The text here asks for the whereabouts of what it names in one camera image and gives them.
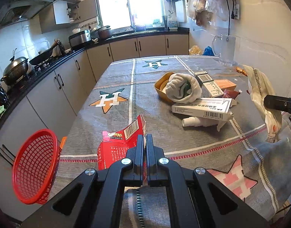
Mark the beige lower cabinets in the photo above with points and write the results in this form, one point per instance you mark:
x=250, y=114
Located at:
x=64, y=85

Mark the chopstick holder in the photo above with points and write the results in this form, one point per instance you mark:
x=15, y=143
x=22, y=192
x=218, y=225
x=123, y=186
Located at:
x=164, y=23

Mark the orange medicine box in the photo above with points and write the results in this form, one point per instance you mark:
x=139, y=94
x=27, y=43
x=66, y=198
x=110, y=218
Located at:
x=227, y=84

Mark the kitchen window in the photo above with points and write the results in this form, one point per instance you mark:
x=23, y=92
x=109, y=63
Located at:
x=126, y=4

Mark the glass pitcher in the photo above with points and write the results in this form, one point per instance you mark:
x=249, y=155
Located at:
x=227, y=49

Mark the gas stove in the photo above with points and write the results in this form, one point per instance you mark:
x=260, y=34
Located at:
x=47, y=64

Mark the red plastic basket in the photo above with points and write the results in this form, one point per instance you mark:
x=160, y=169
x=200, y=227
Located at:
x=31, y=166

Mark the open wall cabinet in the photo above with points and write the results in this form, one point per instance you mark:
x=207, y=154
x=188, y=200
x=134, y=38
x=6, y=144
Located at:
x=62, y=11

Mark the black kitchen countertop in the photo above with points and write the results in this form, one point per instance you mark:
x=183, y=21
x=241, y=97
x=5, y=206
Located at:
x=19, y=90

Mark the black wok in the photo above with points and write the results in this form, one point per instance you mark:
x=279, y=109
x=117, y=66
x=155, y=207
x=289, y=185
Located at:
x=42, y=57

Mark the hanging plastic bags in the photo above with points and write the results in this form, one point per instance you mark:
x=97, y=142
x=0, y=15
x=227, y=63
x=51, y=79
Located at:
x=207, y=2

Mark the teal printed box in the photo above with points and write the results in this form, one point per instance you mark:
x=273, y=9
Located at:
x=173, y=25

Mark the yellow plastic bag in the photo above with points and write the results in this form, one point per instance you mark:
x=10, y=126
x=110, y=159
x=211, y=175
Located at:
x=195, y=50

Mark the white power strip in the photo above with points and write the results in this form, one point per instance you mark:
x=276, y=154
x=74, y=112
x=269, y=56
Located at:
x=235, y=9

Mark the yellow square container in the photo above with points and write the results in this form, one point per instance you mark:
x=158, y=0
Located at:
x=159, y=87

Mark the long white box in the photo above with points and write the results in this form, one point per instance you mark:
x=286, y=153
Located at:
x=195, y=108

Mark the steel pot with lid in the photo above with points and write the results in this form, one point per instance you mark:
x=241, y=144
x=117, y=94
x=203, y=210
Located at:
x=16, y=70

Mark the white rolled cloth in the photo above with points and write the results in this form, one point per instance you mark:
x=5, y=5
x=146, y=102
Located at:
x=178, y=85

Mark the cream plastic bag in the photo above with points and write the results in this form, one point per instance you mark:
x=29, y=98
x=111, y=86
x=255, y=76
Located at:
x=259, y=87

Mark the grey star-print tablecloth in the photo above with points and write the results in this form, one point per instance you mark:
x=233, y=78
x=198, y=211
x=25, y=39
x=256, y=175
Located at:
x=159, y=133

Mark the orange plastic object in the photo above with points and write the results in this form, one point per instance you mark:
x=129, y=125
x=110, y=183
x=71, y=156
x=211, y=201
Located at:
x=63, y=142

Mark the steel range hood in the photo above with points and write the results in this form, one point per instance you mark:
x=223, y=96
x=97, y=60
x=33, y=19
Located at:
x=24, y=7

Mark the golden candy wrappers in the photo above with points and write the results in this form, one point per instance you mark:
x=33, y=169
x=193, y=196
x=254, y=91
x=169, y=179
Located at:
x=240, y=70

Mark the reddish-brown pot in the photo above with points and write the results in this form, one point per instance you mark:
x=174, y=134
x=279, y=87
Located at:
x=105, y=33

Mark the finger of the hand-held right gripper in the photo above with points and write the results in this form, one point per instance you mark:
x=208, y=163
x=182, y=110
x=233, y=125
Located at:
x=280, y=103

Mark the blue plastic bag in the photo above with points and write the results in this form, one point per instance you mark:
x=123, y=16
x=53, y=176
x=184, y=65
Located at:
x=209, y=51

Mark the white plastic bottle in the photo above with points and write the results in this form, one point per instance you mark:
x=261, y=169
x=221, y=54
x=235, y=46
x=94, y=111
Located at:
x=202, y=121

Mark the stacked steel bowls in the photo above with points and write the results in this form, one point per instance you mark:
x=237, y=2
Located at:
x=94, y=32

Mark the white barcode box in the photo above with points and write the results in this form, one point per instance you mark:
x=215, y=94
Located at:
x=210, y=86

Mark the steel kettle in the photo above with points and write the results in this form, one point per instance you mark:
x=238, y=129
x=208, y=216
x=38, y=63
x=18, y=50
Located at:
x=60, y=48

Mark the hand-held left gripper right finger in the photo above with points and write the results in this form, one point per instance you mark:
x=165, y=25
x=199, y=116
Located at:
x=149, y=147

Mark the dark red packet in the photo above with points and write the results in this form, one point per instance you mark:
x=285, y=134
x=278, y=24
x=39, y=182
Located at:
x=231, y=94

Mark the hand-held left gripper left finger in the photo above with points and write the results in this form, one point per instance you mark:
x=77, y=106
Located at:
x=140, y=147

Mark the torn red carton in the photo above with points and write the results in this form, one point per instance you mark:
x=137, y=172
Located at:
x=114, y=147

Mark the steel rice cooker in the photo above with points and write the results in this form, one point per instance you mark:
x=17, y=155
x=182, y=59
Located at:
x=80, y=39

